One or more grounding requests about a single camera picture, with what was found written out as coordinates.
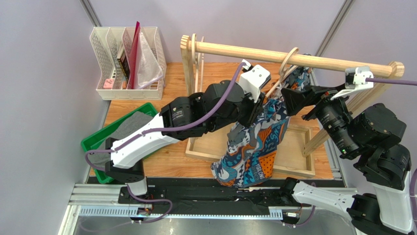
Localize patterned blue orange shorts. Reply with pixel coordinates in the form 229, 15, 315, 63
210, 67, 312, 188

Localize grey shorts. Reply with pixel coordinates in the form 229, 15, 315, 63
89, 112, 153, 168

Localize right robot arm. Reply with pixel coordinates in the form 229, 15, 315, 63
281, 86, 417, 235

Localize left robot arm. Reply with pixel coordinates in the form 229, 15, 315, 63
104, 79, 265, 195

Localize wooden clothes rack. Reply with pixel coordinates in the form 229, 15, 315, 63
180, 34, 406, 177

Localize green plastic tray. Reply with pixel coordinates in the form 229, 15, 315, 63
80, 102, 160, 185

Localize clear plastic bag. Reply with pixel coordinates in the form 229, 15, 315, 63
134, 32, 163, 90

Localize white file organizer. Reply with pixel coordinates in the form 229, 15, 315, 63
90, 27, 164, 100

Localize red folder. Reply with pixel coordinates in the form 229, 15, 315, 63
127, 22, 140, 90

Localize dark book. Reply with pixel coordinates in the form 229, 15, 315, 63
116, 48, 130, 81

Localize pink eraser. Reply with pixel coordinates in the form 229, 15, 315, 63
103, 78, 115, 90

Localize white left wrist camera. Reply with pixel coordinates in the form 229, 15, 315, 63
238, 59, 271, 103

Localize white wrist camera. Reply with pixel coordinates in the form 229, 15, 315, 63
330, 66, 374, 100
238, 59, 271, 103

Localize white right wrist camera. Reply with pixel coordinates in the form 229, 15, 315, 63
330, 66, 374, 100

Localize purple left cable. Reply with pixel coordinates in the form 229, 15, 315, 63
84, 62, 247, 173

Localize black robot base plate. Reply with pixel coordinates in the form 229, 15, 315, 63
69, 176, 357, 220

